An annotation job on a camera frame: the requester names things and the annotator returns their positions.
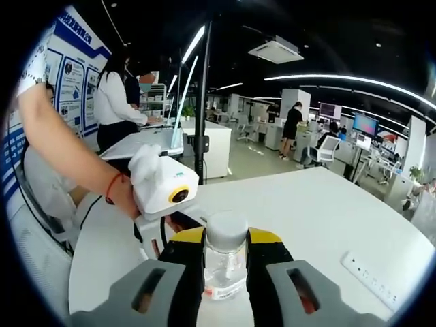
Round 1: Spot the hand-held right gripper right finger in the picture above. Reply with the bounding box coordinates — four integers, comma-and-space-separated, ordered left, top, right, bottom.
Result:
245, 227, 390, 327

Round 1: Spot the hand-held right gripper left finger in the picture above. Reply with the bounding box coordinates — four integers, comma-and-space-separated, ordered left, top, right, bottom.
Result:
69, 227, 208, 327

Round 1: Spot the clear bottle grey cap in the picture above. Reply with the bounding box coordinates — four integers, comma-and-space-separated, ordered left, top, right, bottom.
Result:
202, 210, 249, 302

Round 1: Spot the person's left hand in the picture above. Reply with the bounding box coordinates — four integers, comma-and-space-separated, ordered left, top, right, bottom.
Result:
116, 174, 141, 221

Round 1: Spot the white office desk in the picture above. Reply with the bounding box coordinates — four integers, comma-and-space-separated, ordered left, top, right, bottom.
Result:
99, 119, 233, 181

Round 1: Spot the white table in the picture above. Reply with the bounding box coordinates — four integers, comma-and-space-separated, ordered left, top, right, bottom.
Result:
67, 166, 436, 323

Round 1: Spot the black tripod pole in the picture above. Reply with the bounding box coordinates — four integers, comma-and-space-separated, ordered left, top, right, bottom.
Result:
193, 19, 212, 187

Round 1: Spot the white power strip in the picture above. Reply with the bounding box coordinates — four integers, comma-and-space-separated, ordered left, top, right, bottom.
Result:
340, 251, 399, 313

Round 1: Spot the person's grey shirt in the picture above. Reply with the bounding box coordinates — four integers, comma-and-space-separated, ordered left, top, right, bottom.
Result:
22, 146, 103, 239

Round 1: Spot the white office chair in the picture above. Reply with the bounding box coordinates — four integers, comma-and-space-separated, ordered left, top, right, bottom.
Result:
307, 135, 341, 169

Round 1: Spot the monitor purple screen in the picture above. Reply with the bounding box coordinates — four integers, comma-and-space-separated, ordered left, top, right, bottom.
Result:
319, 102, 343, 119

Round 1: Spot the large monitor pink blue screen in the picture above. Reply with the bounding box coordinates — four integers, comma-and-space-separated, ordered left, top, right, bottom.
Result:
352, 111, 380, 136

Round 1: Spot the green potted plant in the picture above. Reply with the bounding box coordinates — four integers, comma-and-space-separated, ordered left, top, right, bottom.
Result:
408, 164, 427, 184

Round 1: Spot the ceiling air conditioner unit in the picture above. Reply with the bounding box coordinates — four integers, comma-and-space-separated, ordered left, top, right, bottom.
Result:
247, 35, 305, 65

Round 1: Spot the red string bracelet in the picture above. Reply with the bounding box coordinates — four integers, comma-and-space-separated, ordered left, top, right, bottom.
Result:
104, 172, 124, 206

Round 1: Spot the blue white wall poster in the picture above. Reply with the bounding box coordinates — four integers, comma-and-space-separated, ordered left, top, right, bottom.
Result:
2, 8, 113, 208

